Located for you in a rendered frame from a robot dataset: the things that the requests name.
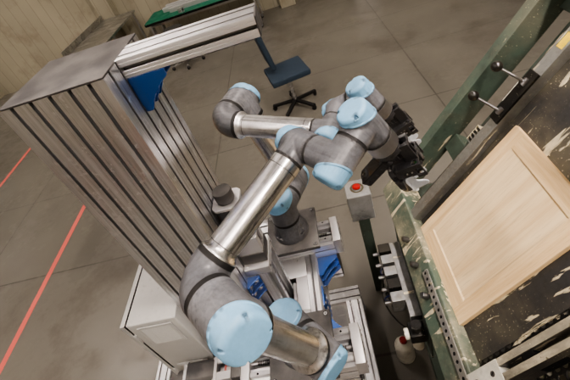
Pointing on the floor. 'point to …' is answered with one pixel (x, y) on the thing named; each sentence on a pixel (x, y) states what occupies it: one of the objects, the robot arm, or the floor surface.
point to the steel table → (100, 32)
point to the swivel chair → (286, 73)
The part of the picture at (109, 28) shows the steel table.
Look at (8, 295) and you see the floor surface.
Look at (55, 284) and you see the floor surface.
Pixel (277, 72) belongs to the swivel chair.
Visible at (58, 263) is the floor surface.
